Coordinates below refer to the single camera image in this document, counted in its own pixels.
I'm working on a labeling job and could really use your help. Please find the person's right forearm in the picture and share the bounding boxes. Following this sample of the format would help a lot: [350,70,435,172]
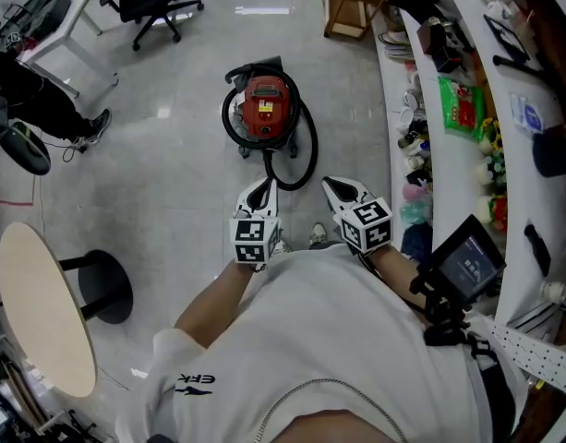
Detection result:
[367,245,428,317]

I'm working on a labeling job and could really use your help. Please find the green plastic bag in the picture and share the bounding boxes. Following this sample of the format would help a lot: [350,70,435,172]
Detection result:
[438,76,488,144]

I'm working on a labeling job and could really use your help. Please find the person's white shirt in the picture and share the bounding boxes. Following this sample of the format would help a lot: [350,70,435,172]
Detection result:
[115,242,529,443]

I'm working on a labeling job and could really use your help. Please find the black pouch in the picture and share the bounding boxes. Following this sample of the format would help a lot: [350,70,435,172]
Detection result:
[531,125,566,179]

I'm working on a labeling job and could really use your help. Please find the pink plastic bag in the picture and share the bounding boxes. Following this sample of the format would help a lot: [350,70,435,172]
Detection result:
[402,182,428,203]

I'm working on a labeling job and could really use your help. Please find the black board green stripe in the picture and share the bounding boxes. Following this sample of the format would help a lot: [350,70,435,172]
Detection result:
[0,121,52,177]

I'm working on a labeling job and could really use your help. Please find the wooden chair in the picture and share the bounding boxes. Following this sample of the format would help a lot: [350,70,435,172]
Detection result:
[322,0,404,41]

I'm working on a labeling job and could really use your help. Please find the red orange flower pot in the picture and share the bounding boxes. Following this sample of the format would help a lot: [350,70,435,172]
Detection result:
[476,194,510,233]

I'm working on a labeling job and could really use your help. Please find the black vacuum hose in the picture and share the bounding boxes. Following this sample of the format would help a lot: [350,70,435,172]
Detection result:
[221,62,319,192]

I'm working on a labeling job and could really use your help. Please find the pale flower pot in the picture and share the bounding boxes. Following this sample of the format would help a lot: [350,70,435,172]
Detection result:
[475,152,508,186]

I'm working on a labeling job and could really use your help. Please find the black cable with adapter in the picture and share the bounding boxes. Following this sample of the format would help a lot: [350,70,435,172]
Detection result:
[60,137,89,163]

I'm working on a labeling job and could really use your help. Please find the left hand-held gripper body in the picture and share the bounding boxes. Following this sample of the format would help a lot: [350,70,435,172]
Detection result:
[229,199,283,267]

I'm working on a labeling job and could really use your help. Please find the red teal vacuum cleaner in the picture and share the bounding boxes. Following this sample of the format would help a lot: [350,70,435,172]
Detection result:
[226,55,303,161]

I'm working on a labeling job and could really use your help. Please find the sunflower pot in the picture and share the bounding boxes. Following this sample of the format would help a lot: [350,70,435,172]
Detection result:
[476,117,504,156]

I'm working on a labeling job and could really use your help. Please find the blue white packet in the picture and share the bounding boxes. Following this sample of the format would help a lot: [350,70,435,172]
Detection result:
[510,92,546,134]

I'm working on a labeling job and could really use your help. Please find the white desk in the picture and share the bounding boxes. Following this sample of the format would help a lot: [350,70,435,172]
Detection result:
[14,0,122,100]

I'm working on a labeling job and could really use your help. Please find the blue cloth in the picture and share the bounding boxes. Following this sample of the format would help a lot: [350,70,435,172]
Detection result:
[401,222,434,260]

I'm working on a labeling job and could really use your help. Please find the black screen device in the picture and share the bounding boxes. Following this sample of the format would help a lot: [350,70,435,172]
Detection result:
[409,213,508,323]

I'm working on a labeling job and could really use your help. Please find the black waist strap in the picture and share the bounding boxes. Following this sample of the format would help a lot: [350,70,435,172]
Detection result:
[466,334,518,443]

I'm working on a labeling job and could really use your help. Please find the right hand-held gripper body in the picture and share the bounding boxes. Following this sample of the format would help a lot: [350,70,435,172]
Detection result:
[331,195,393,256]

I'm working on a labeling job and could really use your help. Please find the round beige table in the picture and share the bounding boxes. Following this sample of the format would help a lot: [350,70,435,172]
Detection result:
[0,221,135,399]

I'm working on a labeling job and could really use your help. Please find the person's right white shoe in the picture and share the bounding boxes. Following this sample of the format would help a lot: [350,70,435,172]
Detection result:
[308,222,331,248]

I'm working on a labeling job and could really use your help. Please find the person's left forearm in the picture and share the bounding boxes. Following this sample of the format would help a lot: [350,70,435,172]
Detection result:
[174,259,255,351]

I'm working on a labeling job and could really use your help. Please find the white metal shelving rack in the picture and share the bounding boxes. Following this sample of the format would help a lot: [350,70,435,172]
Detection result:
[369,0,566,401]

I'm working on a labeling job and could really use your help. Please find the teal plastic bag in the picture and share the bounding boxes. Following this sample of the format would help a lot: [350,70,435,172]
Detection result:
[399,199,432,228]

